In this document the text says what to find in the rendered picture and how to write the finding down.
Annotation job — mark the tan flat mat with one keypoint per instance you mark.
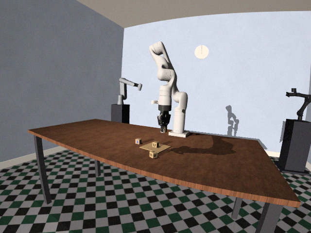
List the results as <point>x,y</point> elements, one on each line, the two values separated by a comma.
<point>158,149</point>

